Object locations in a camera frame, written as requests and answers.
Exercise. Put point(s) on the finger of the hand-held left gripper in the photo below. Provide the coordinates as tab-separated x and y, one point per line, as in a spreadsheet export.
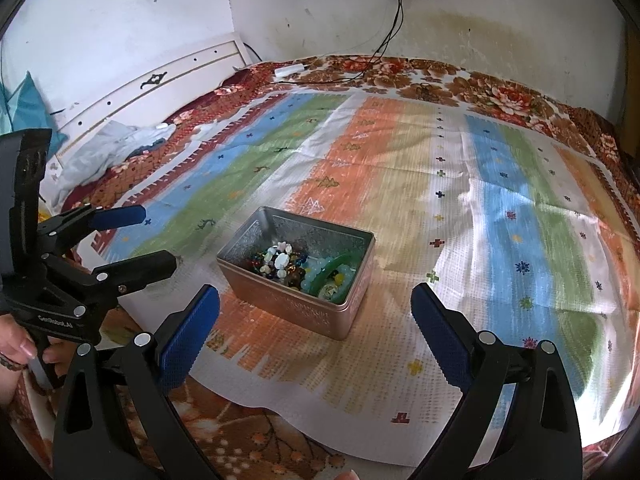
145	265
122	216

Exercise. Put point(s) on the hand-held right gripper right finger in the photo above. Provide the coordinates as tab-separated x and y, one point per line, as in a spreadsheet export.
440	335

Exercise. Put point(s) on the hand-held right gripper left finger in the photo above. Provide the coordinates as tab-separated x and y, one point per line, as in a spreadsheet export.
192	332

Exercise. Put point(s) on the rose gold tin box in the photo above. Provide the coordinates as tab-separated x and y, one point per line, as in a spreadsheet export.
285	310

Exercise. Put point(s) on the green jade bangle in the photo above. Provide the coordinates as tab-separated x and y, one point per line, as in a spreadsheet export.
345	260

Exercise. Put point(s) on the person's left forearm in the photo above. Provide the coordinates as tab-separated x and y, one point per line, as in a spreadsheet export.
10	385

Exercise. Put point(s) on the person's left hand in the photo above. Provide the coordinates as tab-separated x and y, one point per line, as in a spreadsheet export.
12	337

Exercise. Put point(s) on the grey clothing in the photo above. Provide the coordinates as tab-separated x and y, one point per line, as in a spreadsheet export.
100	155

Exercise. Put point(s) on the white headboard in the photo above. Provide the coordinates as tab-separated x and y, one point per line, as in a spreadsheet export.
150	85

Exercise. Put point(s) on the teal cloth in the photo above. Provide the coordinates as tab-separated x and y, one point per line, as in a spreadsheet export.
30	105

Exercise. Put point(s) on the striped patterned mat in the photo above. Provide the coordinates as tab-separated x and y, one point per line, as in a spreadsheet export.
500	185

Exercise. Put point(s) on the white power adapter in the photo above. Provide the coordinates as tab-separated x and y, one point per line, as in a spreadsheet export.
289	71

